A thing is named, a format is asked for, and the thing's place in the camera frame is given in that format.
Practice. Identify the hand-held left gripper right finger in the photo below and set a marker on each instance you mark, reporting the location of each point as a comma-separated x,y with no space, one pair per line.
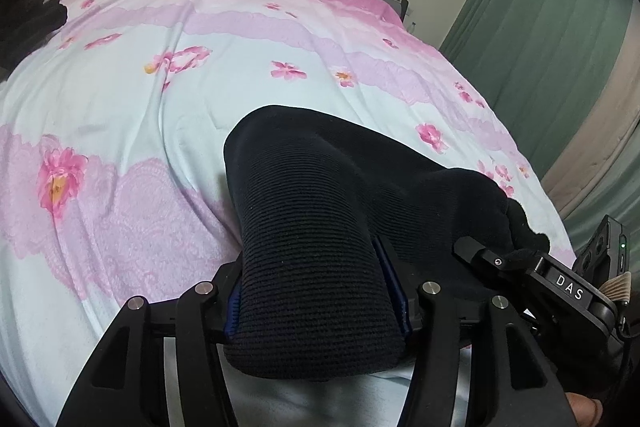
400,302

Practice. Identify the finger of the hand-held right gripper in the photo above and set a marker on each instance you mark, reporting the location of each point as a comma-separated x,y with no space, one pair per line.
492,263

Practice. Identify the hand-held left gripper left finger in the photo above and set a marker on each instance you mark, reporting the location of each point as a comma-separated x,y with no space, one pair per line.
233,307

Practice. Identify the black pants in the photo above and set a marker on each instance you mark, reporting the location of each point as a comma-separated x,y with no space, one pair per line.
320,217

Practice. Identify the person's right hand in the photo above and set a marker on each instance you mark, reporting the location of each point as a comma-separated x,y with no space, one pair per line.
585,413

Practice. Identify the green curtain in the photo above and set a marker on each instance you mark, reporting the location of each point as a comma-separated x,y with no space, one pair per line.
540,17
607,217

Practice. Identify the beige curtain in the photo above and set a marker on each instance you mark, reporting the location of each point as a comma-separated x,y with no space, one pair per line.
600,142

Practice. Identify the pink floral blanket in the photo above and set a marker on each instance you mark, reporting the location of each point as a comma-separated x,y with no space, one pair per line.
150,132

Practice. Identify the pile of dark clothes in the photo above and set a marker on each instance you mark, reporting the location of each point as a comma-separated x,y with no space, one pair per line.
27,14

